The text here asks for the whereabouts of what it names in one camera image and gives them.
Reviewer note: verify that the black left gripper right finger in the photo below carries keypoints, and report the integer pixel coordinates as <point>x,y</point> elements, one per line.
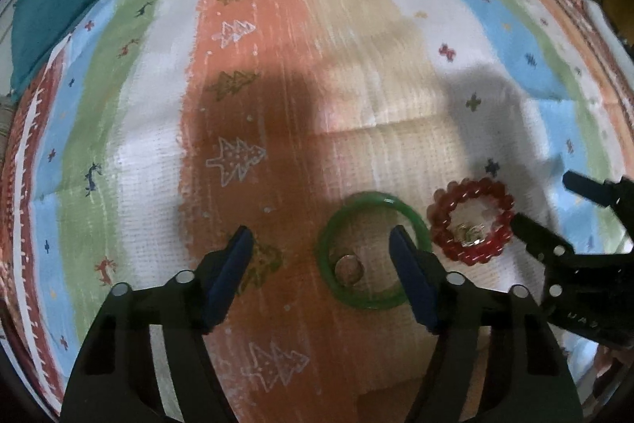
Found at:
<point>526,379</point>

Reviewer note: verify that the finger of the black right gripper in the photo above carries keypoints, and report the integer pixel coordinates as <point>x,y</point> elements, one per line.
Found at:
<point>543,244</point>
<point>606,194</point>

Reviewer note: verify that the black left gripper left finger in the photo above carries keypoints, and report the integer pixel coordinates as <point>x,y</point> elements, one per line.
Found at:
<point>114,377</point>

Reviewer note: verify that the green jade bangle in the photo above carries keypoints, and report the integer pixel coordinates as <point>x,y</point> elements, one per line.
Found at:
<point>352,250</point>

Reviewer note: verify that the striped colourful bed sheet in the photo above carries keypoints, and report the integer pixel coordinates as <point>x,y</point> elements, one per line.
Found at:
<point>157,127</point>

